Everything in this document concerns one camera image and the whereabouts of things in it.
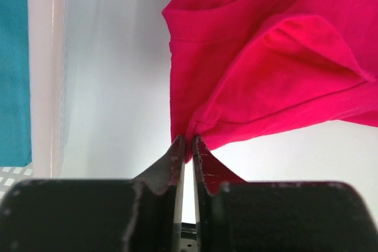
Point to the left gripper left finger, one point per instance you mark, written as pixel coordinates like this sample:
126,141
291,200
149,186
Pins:
138,214

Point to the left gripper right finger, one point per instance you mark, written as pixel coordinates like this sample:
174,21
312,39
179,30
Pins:
235,215

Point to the magenta t shirt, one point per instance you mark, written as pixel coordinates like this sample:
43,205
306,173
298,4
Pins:
241,69

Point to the white plastic laundry basket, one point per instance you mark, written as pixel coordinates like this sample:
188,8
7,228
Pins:
46,23

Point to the teal t shirt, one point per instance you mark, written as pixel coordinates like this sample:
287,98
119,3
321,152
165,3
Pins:
15,84

